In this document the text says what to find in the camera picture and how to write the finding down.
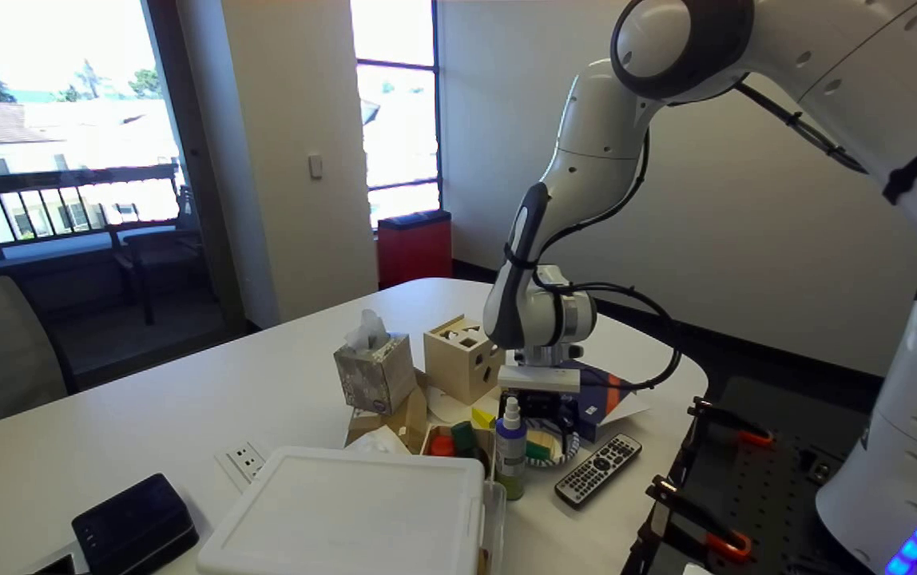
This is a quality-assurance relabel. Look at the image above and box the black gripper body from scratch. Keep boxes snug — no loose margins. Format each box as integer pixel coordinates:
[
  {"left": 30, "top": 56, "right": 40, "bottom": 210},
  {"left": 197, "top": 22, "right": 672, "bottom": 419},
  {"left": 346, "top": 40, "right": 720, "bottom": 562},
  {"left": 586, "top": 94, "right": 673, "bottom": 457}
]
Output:
[{"left": 499, "top": 368, "right": 581, "bottom": 440}]

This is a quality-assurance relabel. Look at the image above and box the blue hardcover textbook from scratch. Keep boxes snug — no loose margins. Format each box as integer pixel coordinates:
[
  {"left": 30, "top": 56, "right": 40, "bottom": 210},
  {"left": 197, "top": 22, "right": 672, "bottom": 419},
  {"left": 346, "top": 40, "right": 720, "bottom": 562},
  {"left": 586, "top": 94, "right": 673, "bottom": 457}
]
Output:
[{"left": 545, "top": 365, "right": 631, "bottom": 440}]

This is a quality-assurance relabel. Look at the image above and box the green toy block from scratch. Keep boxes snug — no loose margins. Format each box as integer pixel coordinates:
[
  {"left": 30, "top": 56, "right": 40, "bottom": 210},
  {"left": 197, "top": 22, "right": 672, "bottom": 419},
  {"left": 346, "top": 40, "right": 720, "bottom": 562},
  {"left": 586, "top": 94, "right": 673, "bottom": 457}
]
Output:
[{"left": 452, "top": 423, "right": 485, "bottom": 459}]

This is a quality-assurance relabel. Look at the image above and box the blue patterned paper bowl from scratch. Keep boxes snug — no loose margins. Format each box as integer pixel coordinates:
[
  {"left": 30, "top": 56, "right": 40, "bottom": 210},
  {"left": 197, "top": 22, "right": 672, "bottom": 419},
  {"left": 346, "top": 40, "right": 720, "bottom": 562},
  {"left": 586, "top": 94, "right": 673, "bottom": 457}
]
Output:
[{"left": 525, "top": 419, "right": 579, "bottom": 469}]

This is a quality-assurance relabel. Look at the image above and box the wooden tray box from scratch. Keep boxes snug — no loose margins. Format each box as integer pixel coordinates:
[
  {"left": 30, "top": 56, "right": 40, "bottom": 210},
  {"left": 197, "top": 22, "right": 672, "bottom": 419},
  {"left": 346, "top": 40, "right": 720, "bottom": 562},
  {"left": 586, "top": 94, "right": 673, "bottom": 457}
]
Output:
[{"left": 346, "top": 377, "right": 499, "bottom": 468}]

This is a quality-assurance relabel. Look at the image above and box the small blue cap bottle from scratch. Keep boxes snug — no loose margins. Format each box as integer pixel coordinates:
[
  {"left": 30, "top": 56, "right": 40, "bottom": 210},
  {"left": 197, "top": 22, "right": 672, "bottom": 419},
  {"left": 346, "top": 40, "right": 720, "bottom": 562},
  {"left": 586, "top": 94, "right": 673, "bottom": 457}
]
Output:
[{"left": 496, "top": 397, "right": 529, "bottom": 475}]

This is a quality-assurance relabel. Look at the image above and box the black tv remote control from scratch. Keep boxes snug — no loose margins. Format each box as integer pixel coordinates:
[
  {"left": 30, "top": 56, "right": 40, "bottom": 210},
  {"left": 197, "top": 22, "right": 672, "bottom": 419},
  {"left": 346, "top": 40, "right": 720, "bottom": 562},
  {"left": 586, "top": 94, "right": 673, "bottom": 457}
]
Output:
[{"left": 552, "top": 434, "right": 641, "bottom": 507}]

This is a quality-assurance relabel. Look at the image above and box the wooden shape sorter cube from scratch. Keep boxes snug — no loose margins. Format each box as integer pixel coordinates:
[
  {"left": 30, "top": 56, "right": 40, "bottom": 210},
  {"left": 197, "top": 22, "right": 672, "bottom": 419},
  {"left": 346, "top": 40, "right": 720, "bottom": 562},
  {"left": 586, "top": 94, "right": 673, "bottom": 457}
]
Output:
[{"left": 421, "top": 318, "right": 504, "bottom": 402}]

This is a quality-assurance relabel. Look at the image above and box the red toy block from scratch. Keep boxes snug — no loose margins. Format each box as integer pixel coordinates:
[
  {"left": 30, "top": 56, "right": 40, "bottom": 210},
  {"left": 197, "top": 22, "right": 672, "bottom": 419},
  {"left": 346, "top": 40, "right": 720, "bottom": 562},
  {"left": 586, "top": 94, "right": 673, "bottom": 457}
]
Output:
[{"left": 426, "top": 430, "right": 457, "bottom": 457}]

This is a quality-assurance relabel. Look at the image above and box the black clamp orange tip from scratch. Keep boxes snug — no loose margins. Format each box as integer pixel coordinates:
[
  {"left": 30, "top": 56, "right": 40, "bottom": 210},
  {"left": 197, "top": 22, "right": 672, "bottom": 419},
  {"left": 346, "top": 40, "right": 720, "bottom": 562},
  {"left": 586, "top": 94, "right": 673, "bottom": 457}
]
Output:
[{"left": 687, "top": 397, "right": 777, "bottom": 452}]

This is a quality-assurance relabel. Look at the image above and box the red bin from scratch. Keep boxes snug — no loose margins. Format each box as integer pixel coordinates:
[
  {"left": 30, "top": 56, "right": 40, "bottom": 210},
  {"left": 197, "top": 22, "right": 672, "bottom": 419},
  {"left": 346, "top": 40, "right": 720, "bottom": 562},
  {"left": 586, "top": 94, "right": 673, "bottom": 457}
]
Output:
[{"left": 377, "top": 210, "right": 453, "bottom": 284}]

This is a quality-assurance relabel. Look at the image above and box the black mounting plate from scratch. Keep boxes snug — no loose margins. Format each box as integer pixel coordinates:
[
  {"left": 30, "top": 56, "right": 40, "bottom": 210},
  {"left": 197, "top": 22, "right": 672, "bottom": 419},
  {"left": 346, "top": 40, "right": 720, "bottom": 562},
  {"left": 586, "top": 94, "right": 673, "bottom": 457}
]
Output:
[{"left": 619, "top": 370, "right": 884, "bottom": 575}]

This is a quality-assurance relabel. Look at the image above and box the clear plastic bin white lid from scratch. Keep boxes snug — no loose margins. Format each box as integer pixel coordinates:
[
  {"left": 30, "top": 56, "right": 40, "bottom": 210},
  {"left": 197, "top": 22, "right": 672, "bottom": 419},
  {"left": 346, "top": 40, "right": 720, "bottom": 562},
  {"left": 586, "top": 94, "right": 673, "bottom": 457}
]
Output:
[{"left": 195, "top": 448, "right": 483, "bottom": 575}]

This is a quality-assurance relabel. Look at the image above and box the white power strip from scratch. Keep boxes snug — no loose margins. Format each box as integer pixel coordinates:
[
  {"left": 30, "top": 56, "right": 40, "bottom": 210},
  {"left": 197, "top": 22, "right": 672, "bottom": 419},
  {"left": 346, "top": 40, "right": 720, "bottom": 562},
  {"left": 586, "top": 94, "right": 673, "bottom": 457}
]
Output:
[{"left": 222, "top": 445, "right": 264, "bottom": 484}]

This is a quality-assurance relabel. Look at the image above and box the dark office chair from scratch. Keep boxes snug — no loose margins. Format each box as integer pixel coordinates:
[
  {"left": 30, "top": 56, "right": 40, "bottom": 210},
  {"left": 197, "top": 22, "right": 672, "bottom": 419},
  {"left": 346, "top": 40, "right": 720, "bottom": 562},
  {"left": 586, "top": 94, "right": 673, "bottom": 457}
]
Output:
[{"left": 106, "top": 222, "right": 201, "bottom": 327}]

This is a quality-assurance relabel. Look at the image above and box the black phone on stand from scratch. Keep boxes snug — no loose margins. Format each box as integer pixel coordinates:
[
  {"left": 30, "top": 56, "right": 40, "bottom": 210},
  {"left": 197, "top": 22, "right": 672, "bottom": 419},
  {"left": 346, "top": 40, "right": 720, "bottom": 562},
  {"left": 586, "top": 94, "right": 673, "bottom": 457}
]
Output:
[{"left": 70, "top": 474, "right": 197, "bottom": 575}]

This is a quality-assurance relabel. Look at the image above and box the white light switch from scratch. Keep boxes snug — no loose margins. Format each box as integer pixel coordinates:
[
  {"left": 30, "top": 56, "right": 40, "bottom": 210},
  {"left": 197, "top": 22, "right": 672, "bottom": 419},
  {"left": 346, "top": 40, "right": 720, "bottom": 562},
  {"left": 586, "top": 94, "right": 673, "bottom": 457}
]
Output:
[{"left": 307, "top": 153, "right": 325, "bottom": 184}]

